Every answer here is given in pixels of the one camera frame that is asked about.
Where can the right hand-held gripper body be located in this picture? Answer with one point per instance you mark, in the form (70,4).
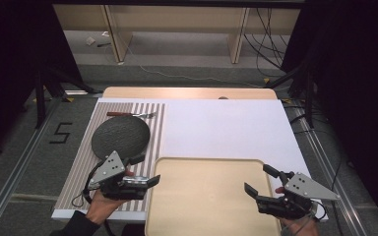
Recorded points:
(303,190)

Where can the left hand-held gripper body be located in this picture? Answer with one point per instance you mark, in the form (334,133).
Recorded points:
(110,170)

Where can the dark grey round plate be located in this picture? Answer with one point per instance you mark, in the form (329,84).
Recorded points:
(121,134)

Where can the person's right hand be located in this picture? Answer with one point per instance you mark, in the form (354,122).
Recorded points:
(300,226)

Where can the person's left hand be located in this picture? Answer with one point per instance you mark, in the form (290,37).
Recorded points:
(102,207)

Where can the striped placemat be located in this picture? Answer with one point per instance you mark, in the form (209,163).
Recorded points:
(78,170)

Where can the beige plastic tray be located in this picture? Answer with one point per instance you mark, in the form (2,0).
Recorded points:
(206,196)

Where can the white table board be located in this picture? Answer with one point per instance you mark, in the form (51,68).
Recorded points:
(226,131)

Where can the yellow tape piece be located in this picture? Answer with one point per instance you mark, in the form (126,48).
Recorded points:
(286,100)
(266,80)
(69,99)

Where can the black metal stand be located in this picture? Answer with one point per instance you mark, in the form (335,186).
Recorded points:
(308,95)
(40,98)

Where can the black pen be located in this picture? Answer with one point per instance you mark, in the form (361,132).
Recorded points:
(104,44)

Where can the white paper scrap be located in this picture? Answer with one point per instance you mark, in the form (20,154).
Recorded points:
(90,41)

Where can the light wooden shelf unit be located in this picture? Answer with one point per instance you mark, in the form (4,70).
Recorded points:
(177,23)

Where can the aluminium floor rail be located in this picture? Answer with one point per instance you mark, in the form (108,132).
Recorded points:
(328,177)
(16,170)

